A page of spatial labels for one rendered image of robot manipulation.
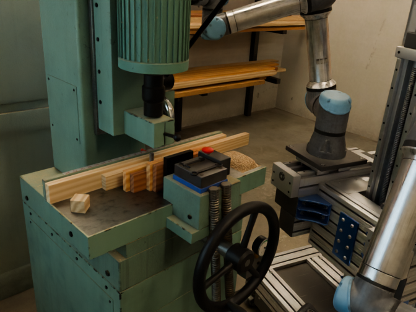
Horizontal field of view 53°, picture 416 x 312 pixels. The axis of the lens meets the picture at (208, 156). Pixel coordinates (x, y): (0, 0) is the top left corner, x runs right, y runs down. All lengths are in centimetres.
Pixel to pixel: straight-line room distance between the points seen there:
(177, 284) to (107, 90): 56
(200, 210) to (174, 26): 42
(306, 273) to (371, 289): 117
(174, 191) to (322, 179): 77
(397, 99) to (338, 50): 317
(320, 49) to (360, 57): 286
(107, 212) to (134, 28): 43
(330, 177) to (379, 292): 86
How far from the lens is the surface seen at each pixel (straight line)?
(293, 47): 498
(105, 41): 113
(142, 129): 112
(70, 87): 125
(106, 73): 115
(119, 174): 111
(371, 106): 451
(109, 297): 113
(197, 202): 96
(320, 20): 166
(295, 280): 197
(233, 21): 147
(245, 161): 125
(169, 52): 101
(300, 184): 159
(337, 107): 159
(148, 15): 99
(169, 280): 117
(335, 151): 163
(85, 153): 127
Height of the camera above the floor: 141
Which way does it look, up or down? 23 degrees down
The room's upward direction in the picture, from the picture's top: 4 degrees clockwise
